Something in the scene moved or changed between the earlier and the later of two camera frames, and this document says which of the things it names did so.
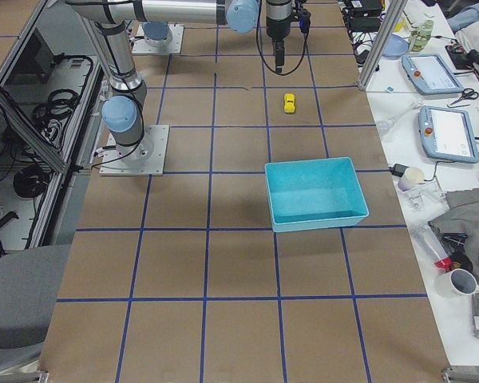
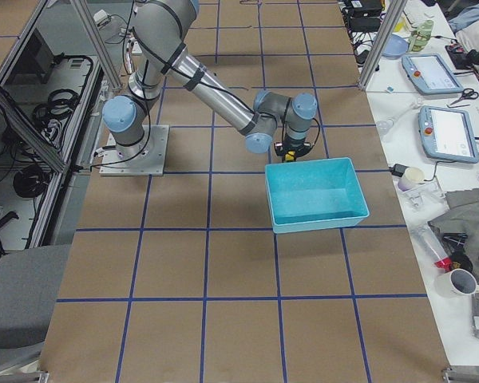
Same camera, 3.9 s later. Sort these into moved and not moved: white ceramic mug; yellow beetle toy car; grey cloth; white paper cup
Moved: yellow beetle toy car
Not moved: grey cloth; white ceramic mug; white paper cup
